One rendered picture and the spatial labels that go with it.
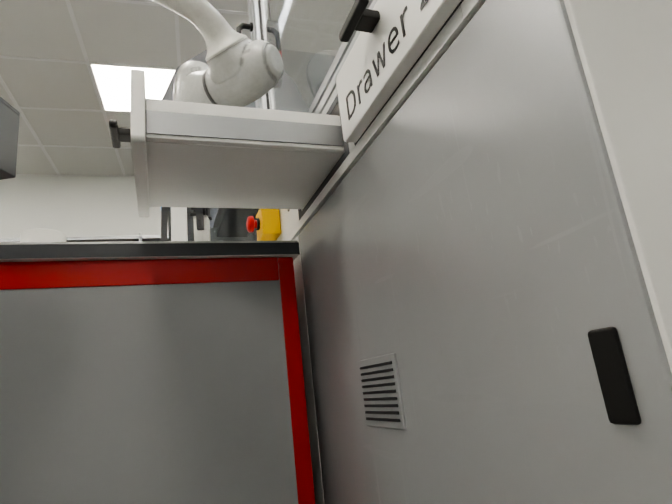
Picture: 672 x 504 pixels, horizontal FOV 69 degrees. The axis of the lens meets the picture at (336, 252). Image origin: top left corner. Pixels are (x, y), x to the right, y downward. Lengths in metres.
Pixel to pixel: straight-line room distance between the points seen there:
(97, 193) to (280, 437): 4.73
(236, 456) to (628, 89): 0.74
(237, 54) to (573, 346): 0.89
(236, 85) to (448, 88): 0.66
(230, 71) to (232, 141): 0.39
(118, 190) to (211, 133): 4.73
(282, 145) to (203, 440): 0.49
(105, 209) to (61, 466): 4.60
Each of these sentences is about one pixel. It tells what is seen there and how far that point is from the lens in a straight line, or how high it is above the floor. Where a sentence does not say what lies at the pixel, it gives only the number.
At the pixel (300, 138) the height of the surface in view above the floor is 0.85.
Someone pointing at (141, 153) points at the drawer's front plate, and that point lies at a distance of 0.73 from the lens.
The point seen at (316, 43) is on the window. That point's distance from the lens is 1.01.
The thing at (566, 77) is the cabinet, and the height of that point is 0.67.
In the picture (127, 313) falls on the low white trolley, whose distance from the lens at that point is 0.88.
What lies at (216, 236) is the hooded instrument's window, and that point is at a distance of 1.67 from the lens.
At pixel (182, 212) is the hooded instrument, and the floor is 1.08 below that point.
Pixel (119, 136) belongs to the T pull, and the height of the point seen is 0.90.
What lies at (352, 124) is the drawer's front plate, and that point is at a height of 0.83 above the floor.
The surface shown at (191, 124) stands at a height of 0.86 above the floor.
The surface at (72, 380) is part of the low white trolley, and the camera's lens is 0.88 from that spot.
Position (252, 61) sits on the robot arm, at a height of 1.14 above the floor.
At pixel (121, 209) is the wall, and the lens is 5.35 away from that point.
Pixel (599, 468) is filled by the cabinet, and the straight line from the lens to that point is 0.39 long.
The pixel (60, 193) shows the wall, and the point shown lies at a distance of 5.51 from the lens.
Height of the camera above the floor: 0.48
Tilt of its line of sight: 15 degrees up
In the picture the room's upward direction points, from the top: 7 degrees counter-clockwise
